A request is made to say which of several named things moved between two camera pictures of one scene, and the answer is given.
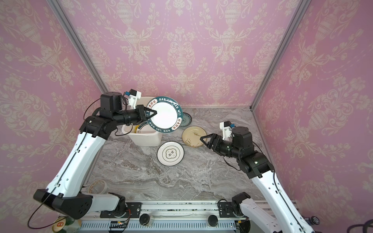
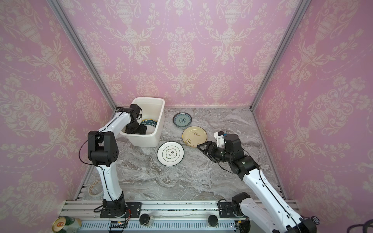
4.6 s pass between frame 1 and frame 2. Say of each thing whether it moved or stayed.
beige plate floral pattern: stayed
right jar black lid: stayed
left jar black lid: stayed
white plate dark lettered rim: moved
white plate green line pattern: stayed
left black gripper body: moved
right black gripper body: moved
